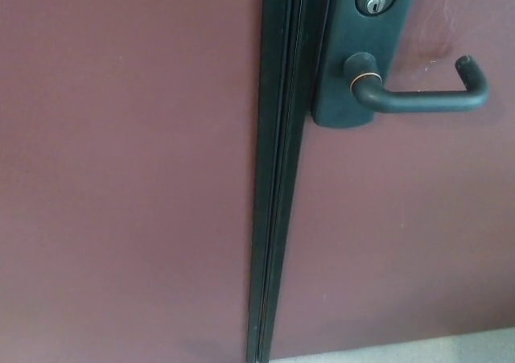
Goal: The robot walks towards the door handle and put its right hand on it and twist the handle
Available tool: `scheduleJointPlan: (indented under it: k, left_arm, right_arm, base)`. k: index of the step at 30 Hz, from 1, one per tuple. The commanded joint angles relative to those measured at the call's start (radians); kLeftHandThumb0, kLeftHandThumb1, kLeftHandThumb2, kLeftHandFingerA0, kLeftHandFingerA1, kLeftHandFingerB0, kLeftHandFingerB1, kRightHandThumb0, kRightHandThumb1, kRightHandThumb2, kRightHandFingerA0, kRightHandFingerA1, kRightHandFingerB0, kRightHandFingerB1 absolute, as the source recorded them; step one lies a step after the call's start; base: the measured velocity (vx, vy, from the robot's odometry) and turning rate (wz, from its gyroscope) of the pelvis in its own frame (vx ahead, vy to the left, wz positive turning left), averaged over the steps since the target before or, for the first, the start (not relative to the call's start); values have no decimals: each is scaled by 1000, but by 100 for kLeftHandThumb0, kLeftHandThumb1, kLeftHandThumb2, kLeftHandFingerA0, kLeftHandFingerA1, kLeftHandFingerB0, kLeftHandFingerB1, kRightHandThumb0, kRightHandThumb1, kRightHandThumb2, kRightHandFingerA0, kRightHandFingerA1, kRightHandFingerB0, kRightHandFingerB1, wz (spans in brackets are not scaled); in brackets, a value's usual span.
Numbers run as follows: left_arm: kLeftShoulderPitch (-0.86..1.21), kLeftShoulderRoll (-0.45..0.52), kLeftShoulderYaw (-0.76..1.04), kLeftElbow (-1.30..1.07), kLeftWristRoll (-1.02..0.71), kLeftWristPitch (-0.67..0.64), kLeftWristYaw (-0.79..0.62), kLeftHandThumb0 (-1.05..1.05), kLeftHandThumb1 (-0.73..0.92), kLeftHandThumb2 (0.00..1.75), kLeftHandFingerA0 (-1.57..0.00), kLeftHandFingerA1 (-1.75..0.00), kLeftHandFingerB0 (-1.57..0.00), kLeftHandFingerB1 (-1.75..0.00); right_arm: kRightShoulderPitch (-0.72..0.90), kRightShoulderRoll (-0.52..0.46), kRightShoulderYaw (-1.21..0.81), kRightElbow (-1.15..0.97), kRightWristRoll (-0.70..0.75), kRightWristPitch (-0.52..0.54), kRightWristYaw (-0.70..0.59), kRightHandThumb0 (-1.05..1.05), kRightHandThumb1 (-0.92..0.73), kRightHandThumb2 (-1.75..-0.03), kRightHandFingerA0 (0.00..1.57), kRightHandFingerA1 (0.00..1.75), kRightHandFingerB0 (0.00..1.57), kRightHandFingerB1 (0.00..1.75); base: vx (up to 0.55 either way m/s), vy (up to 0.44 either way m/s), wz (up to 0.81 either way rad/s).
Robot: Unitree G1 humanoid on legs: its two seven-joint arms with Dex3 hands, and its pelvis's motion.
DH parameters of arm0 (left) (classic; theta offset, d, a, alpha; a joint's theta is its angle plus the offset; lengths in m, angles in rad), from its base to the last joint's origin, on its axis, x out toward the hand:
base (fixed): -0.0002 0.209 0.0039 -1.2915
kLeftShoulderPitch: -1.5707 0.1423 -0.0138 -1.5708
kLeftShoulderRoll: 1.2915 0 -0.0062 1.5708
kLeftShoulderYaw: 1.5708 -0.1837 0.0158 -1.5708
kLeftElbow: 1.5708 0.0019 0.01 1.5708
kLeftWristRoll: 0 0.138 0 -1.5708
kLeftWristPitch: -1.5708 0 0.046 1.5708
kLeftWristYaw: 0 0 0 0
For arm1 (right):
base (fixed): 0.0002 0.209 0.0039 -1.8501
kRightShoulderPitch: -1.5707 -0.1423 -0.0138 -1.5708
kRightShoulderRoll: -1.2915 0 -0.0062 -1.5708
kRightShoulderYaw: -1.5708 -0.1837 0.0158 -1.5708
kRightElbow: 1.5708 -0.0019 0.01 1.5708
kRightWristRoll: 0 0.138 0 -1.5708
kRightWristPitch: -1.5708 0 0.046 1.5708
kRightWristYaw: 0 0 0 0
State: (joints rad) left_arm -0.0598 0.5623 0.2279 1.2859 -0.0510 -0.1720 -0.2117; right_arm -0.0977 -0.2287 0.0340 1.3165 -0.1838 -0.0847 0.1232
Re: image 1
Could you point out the black door meeting edge strip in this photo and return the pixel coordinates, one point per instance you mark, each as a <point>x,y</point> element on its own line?
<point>277,186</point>

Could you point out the plain maroon door leaf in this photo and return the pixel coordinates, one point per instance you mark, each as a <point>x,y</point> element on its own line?
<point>120,170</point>

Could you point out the maroon door leaf with lockset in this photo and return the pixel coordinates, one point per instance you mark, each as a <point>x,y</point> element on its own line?
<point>402,226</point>

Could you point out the black lockset escutcheon plate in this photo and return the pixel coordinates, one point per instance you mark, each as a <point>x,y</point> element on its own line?
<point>342,33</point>

